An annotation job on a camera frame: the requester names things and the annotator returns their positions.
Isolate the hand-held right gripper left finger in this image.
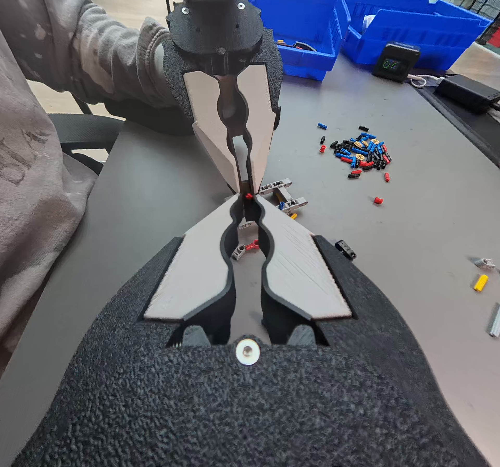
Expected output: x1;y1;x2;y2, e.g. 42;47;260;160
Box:
144;194;241;321

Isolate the black desk strip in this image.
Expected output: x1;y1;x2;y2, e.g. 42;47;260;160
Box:
413;78;500;163

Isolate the pile of small toy pins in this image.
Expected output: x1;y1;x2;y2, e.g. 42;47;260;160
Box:
330;133;392;180

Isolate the small blue storage bin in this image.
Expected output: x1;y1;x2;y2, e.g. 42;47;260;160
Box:
237;0;351;82

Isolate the black power adapter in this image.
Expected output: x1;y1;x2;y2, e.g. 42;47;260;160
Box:
434;74;500;115

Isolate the black office chair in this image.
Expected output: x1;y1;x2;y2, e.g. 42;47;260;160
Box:
46;92;196;176

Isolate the person's left hand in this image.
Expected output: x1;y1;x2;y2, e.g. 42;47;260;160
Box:
219;75;240;122

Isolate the black toy liftarm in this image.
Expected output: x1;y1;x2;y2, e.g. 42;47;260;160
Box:
335;239;357;261

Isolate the large blue storage bin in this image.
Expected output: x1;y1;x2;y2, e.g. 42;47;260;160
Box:
342;0;493;66

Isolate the grey desk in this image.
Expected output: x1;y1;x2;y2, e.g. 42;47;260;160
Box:
0;51;500;467

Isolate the person's grey hoodie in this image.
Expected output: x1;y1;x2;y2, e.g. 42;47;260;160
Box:
0;30;100;376

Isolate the small grey black toy assembly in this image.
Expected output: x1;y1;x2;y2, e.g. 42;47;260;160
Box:
239;180;258;222

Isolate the person's left forearm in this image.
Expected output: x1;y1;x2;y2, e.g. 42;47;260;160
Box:
0;0;182;110

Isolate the black device with green display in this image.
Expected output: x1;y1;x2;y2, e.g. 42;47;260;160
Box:
371;41;422;83

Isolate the white cable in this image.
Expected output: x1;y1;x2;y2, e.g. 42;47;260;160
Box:
407;73;446;88

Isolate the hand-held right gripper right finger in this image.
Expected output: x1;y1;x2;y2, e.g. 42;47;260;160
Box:
254;195;353;321

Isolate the grey toy frame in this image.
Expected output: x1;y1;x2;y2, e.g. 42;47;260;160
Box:
259;177;309;214

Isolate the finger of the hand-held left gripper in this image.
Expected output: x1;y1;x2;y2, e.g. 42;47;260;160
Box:
183;70;240;194
232;63;276;195

